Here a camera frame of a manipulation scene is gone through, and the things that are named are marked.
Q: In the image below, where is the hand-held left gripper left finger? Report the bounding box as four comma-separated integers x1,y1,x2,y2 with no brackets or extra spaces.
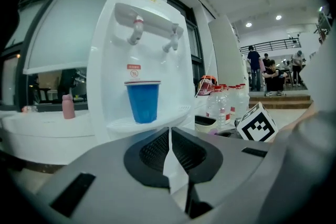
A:
34,126,191,224

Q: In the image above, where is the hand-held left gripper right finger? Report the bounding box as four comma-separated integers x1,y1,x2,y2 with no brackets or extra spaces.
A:
171,126,275,220

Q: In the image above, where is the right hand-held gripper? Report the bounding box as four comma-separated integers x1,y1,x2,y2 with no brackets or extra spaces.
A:
215,101,279,143

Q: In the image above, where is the white water dispenser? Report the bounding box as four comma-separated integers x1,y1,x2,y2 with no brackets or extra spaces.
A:
86,0,196,195

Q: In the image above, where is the person's right forearm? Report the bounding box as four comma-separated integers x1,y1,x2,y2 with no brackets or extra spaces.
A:
274,103,320,140

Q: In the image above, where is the wooden step platform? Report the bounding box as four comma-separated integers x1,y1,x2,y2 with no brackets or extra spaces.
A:
249,94,314,110

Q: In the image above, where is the pile of clear plastic bottles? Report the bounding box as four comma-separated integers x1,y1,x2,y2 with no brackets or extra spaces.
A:
206,83,250,131

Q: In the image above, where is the white waste bin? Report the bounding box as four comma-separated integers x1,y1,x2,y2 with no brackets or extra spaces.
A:
194,115,217,132

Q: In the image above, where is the orange and black case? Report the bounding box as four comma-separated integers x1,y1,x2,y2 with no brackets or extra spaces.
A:
201,74,218,87

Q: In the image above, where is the pink bottle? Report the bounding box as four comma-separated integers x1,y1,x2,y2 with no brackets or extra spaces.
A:
62,94,76,120

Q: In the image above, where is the white low ledge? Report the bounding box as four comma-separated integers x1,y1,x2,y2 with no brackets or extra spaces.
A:
0,109,98,166

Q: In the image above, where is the black railing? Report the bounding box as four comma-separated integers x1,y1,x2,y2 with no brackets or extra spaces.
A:
240,38,301,55

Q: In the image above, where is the blue plastic cup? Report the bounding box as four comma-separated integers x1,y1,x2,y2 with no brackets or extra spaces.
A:
124,80,161,124

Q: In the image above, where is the white string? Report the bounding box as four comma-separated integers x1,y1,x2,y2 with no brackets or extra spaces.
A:
195,46,216,98

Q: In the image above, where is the black window frame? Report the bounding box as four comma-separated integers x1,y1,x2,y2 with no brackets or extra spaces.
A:
15,0,218,113

